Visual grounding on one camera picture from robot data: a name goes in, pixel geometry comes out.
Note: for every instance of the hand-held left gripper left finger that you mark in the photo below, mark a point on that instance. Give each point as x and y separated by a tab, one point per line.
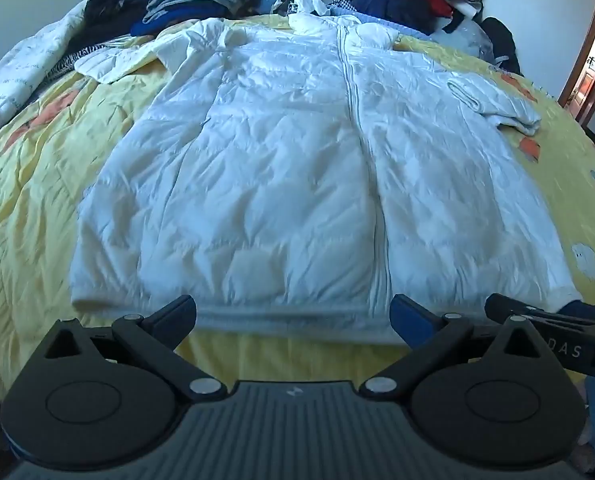
178	316

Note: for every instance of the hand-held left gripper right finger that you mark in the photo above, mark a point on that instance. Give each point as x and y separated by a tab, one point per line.
408	321

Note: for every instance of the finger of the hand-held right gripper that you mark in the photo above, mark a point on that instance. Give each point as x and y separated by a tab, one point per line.
552	312

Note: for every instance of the white puffer jacket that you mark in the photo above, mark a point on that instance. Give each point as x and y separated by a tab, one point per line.
287	175

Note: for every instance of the yellow printed blanket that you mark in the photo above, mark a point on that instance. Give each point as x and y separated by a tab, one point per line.
32	210

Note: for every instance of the small black garment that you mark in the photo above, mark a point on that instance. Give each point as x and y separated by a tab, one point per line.
502	42

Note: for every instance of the white printed quilt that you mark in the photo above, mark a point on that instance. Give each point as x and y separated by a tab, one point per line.
24	57

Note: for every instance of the light blue knit cloth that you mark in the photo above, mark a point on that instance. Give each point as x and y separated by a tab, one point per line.
372	21

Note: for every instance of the navy striped sweater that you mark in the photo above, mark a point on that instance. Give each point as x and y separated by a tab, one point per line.
197	2

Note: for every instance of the black grey striped garment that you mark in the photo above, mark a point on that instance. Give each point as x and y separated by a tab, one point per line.
114	7

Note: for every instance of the navy puffer jacket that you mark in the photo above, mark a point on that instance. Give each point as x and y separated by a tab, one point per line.
387	2

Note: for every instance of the white black printed garment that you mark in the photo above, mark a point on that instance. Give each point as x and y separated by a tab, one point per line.
292	4

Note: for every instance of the wooden door frame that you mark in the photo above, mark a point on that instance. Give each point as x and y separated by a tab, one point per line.
585	45

